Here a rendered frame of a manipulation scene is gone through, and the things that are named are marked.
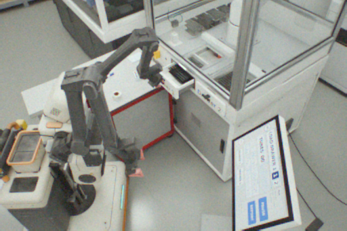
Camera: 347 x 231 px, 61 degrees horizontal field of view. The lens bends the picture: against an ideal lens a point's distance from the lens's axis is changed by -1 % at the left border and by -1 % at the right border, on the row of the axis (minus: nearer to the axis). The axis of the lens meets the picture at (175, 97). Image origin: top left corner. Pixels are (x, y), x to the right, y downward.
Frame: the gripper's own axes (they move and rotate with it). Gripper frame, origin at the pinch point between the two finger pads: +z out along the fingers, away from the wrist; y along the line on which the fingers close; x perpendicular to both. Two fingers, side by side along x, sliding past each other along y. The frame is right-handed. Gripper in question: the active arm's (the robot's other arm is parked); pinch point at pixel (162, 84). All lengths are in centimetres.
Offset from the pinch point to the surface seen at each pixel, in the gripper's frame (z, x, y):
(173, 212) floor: 61, -43, -72
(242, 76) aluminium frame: -14, -51, 35
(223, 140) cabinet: 43, -43, -2
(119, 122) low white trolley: 9.9, 15.2, -44.4
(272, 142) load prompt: -18, -88, 18
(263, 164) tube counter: -19, -92, 8
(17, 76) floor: 29, 204, -118
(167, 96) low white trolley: 34.2, 15.6, -7.2
